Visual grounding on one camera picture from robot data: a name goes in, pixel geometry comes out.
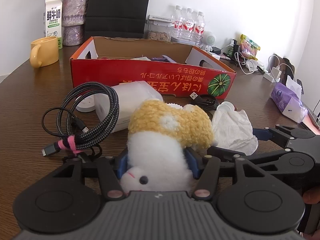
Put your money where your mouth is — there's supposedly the white tissue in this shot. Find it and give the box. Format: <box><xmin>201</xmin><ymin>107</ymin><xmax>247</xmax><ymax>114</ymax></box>
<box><xmin>212</xmin><ymin>101</ymin><xmax>258</xmax><ymax>155</ymax></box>

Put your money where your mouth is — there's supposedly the yellow white plush toy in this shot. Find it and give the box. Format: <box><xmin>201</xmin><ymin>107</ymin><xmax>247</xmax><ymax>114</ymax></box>
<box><xmin>120</xmin><ymin>99</ymin><xmax>214</xmax><ymax>193</ymax></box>

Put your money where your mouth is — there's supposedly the white jar lid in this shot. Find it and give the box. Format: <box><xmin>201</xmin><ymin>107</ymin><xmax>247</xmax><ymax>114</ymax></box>
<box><xmin>167</xmin><ymin>103</ymin><xmax>183</xmax><ymax>109</ymax></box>

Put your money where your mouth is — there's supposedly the black USB cable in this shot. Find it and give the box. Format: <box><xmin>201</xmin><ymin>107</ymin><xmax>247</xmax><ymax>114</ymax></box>
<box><xmin>189</xmin><ymin>91</ymin><xmax>221</xmax><ymax>111</ymax></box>

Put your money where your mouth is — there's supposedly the translucent plastic bottle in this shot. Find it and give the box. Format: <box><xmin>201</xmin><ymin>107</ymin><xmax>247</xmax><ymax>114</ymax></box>
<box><xmin>94</xmin><ymin>81</ymin><xmax>163</xmax><ymax>133</ymax></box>

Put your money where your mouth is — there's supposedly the braided black cable coil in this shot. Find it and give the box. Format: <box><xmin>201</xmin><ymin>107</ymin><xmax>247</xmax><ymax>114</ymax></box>
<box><xmin>41</xmin><ymin>81</ymin><xmax>121</xmax><ymax>158</ymax></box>

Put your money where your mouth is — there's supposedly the purple linen drawstring bag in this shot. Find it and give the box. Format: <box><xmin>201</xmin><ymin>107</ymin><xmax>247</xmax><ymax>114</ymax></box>
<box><xmin>151</xmin><ymin>55</ymin><xmax>176</xmax><ymax>63</ymax></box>

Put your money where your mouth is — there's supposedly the person's left hand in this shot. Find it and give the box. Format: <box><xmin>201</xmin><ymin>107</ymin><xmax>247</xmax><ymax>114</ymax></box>
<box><xmin>303</xmin><ymin>187</ymin><xmax>320</xmax><ymax>240</ymax></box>

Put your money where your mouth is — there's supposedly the purple tissue pack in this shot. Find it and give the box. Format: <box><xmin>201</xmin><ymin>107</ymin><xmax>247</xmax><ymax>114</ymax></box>
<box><xmin>271</xmin><ymin>82</ymin><xmax>308</xmax><ymax>123</ymax></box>

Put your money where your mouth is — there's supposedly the white charger block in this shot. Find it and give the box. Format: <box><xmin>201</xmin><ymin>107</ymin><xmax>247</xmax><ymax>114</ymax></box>
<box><xmin>263</xmin><ymin>67</ymin><xmax>282</xmax><ymax>83</ymax></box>

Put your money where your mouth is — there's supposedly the white scalloped lid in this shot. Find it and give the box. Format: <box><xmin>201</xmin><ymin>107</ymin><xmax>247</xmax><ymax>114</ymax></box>
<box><xmin>75</xmin><ymin>95</ymin><xmax>95</xmax><ymax>113</ymax></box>

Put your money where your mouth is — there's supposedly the yellow snack bag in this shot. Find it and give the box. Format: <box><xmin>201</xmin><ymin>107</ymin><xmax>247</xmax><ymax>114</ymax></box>
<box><xmin>240</xmin><ymin>34</ymin><xmax>260</xmax><ymax>60</ymax></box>

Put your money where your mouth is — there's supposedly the black upright device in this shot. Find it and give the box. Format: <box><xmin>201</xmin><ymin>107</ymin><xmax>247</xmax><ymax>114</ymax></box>
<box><xmin>227</xmin><ymin>39</ymin><xmax>239</xmax><ymax>58</ymax></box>

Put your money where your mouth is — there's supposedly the red cardboard box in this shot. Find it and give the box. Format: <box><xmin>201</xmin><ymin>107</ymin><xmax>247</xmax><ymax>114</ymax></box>
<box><xmin>70</xmin><ymin>37</ymin><xmax>236</xmax><ymax>99</ymax></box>

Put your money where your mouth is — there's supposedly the white robot speaker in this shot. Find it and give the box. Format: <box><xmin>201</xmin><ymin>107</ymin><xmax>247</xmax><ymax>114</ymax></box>
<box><xmin>200</xmin><ymin>31</ymin><xmax>216</xmax><ymax>52</ymax></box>

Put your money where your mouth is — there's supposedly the right water bottle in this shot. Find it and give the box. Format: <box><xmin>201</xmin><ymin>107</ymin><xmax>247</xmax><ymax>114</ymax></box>
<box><xmin>193</xmin><ymin>11</ymin><xmax>206</xmax><ymax>46</ymax></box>

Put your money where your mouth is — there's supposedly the water bottle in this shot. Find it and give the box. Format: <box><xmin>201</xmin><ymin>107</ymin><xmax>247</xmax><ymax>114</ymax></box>
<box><xmin>193</xmin><ymin>11</ymin><xmax>206</xmax><ymax>46</ymax></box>
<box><xmin>171</xmin><ymin>5</ymin><xmax>184</xmax><ymax>38</ymax></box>
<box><xmin>181</xmin><ymin>8</ymin><xmax>195</xmax><ymax>40</ymax></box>

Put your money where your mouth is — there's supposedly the middle water bottle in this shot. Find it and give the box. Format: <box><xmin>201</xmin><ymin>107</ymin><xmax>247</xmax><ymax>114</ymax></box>
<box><xmin>181</xmin><ymin>8</ymin><xmax>195</xmax><ymax>40</ymax></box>

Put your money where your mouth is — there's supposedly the left water bottle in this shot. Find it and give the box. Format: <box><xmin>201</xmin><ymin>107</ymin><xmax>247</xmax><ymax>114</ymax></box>
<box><xmin>171</xmin><ymin>5</ymin><xmax>184</xmax><ymax>38</ymax></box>

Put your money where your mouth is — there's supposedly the clear jar of seeds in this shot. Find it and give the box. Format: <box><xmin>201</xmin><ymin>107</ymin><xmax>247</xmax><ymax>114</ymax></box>
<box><xmin>145</xmin><ymin>21</ymin><xmax>172</xmax><ymax>42</ymax></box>

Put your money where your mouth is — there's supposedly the yellow ceramic mug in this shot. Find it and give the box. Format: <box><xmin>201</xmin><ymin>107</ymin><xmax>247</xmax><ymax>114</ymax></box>
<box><xmin>29</xmin><ymin>36</ymin><xmax>59</xmax><ymax>68</ymax></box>

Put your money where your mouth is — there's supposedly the flat white box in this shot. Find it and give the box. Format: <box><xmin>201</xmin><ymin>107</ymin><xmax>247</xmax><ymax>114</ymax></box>
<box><xmin>148</xmin><ymin>15</ymin><xmax>173</xmax><ymax>23</ymax></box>

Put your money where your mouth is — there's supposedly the black paper shopping bag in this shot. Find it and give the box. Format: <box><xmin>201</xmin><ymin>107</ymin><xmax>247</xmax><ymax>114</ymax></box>
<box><xmin>84</xmin><ymin>0</ymin><xmax>149</xmax><ymax>39</ymax></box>

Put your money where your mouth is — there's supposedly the white green milk carton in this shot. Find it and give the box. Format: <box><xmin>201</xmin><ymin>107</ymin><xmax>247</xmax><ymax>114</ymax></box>
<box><xmin>43</xmin><ymin>0</ymin><xmax>62</xmax><ymax>49</ymax></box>

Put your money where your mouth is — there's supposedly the purple glitter vase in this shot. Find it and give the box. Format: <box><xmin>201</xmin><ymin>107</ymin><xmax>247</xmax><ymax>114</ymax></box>
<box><xmin>62</xmin><ymin>0</ymin><xmax>88</xmax><ymax>46</ymax></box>

